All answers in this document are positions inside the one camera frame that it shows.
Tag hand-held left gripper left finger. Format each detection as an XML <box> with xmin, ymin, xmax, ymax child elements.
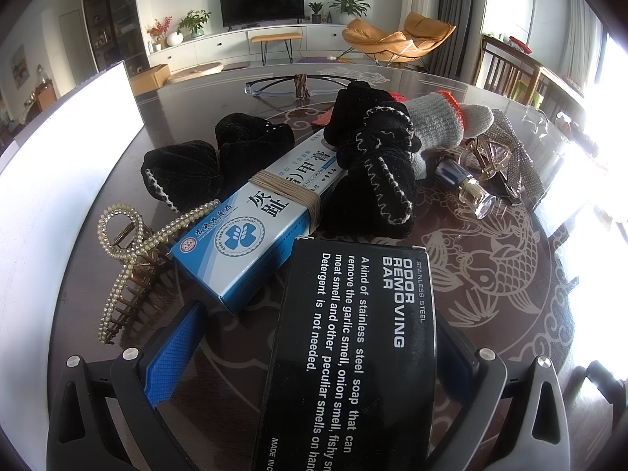
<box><xmin>46</xmin><ymin>299</ymin><xmax>209</xmax><ymax>471</ymax></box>

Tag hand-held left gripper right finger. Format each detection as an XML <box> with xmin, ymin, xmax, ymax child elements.
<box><xmin>432</xmin><ymin>321</ymin><xmax>572</xmax><ymax>471</ymax></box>

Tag pearl hair claw clip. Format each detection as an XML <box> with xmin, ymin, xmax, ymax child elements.
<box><xmin>97</xmin><ymin>199</ymin><xmax>221</xmax><ymax>344</ymax></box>

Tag black printed soap box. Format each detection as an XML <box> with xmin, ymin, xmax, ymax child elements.
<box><xmin>251</xmin><ymin>237</ymin><xmax>437</xmax><ymax>471</ymax></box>

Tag blue white ointment box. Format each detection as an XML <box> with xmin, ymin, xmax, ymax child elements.
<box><xmin>170</xmin><ymin>126</ymin><xmax>349</xmax><ymax>315</ymax></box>

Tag clear capped perfume bottle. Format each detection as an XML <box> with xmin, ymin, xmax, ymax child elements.
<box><xmin>434</xmin><ymin>157</ymin><xmax>498</xmax><ymax>221</ymax></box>

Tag black fleece glove white trim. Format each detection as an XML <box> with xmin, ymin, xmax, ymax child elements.
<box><xmin>321</xmin><ymin>82</ymin><xmax>423</xmax><ymax>242</ymax></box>
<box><xmin>141</xmin><ymin>113</ymin><xmax>295</xmax><ymax>214</ymax></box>

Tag gold metal hair claw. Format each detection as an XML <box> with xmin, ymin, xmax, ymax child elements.
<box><xmin>458</xmin><ymin>137</ymin><xmax>516</xmax><ymax>182</ymax></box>

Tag silver rhinestone band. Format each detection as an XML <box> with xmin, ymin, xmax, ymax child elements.
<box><xmin>491</xmin><ymin>108</ymin><xmax>545</xmax><ymax>202</ymax></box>

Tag grey knit glove orange band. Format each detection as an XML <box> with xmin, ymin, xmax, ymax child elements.
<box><xmin>405</xmin><ymin>89</ymin><xmax>495</xmax><ymax>180</ymax></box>

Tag red paper packet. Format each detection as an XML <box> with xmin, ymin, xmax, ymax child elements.
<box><xmin>314</xmin><ymin>103</ymin><xmax>344</xmax><ymax>126</ymax></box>

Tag clear frame eyeglasses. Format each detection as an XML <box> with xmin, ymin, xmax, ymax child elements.
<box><xmin>244</xmin><ymin>73</ymin><xmax>354</xmax><ymax>101</ymax></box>

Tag dark patterned glass desktop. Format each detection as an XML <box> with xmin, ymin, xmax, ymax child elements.
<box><xmin>46</xmin><ymin>61</ymin><xmax>628</xmax><ymax>471</ymax></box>

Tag wooden slatted chair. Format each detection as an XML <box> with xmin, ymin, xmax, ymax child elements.
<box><xmin>473</xmin><ymin>34</ymin><xmax>540</xmax><ymax>104</ymax></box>

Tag white low television cabinet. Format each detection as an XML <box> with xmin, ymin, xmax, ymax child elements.
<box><xmin>147</xmin><ymin>22</ymin><xmax>351</xmax><ymax>72</ymax></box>

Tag red flower arrangement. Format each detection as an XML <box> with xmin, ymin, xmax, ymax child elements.
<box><xmin>147</xmin><ymin>16</ymin><xmax>173</xmax><ymax>52</ymax></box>

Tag leafy potted plant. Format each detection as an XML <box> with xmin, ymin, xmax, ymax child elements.
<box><xmin>177</xmin><ymin>10</ymin><xmax>212</xmax><ymax>39</ymax></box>

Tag orange bench black legs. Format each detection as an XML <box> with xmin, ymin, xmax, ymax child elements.
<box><xmin>250</xmin><ymin>32</ymin><xmax>303</xmax><ymax>66</ymax></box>

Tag orange lounge chair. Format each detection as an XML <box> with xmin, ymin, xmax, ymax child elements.
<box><xmin>341</xmin><ymin>11</ymin><xmax>457</xmax><ymax>67</ymax></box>

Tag dark tall bookshelf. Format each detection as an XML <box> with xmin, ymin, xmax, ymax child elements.
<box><xmin>81</xmin><ymin>0</ymin><xmax>148</xmax><ymax>77</ymax></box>

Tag black television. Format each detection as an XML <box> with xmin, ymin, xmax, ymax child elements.
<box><xmin>219</xmin><ymin>0</ymin><xmax>305</xmax><ymax>27</ymax></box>

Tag grey curtain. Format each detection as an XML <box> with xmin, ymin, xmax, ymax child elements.
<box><xmin>434</xmin><ymin>0</ymin><xmax>486</xmax><ymax>79</ymax></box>

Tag large green potted plant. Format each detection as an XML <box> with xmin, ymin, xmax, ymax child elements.
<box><xmin>328</xmin><ymin>0</ymin><xmax>371</xmax><ymax>25</ymax></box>

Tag framed wall picture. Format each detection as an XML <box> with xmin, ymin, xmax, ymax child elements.
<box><xmin>10</xmin><ymin>44</ymin><xmax>27</xmax><ymax>84</ymax></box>

